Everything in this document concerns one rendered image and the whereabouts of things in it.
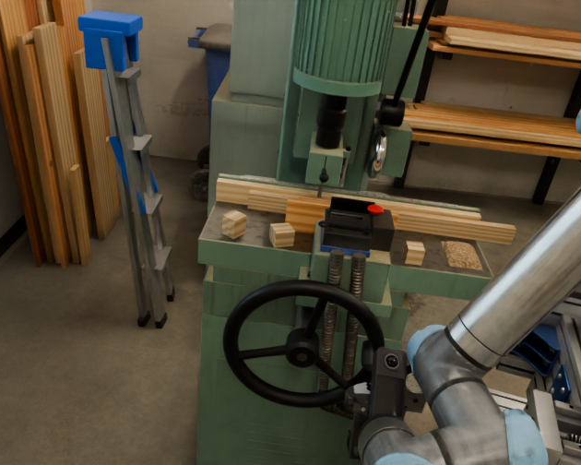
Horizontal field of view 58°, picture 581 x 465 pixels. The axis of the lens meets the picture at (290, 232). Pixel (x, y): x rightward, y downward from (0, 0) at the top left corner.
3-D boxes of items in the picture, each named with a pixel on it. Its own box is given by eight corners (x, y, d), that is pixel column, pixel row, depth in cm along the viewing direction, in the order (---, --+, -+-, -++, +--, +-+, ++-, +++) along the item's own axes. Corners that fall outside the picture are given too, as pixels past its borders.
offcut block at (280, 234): (287, 236, 110) (289, 222, 108) (293, 245, 107) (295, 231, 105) (268, 238, 108) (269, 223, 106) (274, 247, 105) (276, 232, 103)
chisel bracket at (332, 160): (303, 189, 111) (309, 151, 106) (307, 164, 123) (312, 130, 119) (338, 194, 111) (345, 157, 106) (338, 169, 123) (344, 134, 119)
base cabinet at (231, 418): (191, 511, 149) (197, 315, 114) (228, 366, 199) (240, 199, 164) (349, 533, 148) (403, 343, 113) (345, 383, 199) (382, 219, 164)
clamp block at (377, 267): (305, 293, 98) (312, 253, 94) (308, 256, 110) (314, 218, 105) (384, 304, 98) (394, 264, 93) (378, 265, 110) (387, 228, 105)
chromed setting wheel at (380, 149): (367, 187, 122) (377, 137, 116) (364, 167, 133) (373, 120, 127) (379, 189, 122) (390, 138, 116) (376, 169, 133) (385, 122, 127)
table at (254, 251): (183, 290, 100) (184, 263, 97) (216, 216, 126) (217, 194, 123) (501, 334, 99) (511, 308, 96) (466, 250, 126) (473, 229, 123)
